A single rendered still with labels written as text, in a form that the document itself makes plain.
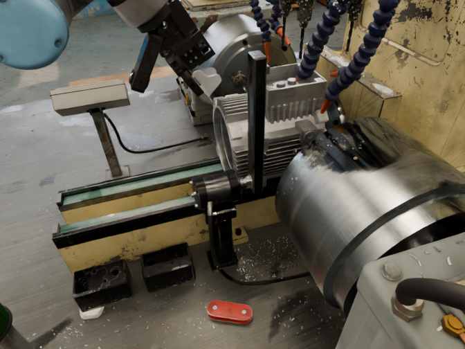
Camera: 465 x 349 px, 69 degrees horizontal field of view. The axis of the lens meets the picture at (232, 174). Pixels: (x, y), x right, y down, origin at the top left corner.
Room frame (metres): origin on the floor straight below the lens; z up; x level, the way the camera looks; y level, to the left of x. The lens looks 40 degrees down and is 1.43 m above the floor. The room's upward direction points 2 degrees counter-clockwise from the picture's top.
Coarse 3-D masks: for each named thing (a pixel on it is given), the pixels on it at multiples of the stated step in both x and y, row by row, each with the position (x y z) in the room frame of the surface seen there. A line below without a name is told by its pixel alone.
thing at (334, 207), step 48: (336, 144) 0.38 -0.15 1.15; (384, 144) 0.36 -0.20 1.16; (288, 192) 0.37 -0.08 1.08; (336, 192) 0.31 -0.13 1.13; (384, 192) 0.28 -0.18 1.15; (432, 192) 0.27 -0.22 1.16; (336, 240) 0.26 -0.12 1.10; (384, 240) 0.23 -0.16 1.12; (432, 240) 0.24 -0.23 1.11; (336, 288) 0.23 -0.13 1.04
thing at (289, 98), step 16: (288, 64) 0.68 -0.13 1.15; (272, 80) 0.67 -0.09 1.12; (288, 80) 0.63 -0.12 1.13; (304, 80) 0.67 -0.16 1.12; (320, 80) 0.60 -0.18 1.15; (272, 96) 0.57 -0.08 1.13; (288, 96) 0.58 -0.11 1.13; (304, 96) 0.59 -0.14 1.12; (320, 96) 0.60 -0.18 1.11; (272, 112) 0.57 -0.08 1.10; (288, 112) 0.58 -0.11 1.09; (304, 112) 0.59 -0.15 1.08
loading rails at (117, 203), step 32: (64, 192) 0.56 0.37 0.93; (96, 192) 0.56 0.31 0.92; (128, 192) 0.56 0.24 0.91; (160, 192) 0.58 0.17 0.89; (192, 192) 0.60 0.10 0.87; (96, 224) 0.46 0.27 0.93; (128, 224) 0.46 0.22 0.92; (160, 224) 0.48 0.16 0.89; (192, 224) 0.50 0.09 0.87; (256, 224) 0.54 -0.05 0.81; (64, 256) 0.43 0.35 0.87; (96, 256) 0.44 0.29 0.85; (128, 256) 0.46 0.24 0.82
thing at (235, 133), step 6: (222, 96) 0.66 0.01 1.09; (216, 102) 0.65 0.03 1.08; (318, 114) 0.58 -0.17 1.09; (324, 114) 0.58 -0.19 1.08; (318, 120) 0.57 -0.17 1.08; (324, 120) 0.57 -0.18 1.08; (234, 126) 0.54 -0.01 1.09; (240, 126) 0.54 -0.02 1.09; (228, 132) 0.54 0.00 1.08; (234, 132) 0.53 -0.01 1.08; (240, 132) 0.53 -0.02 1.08; (234, 138) 0.52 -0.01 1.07; (240, 138) 0.53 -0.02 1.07
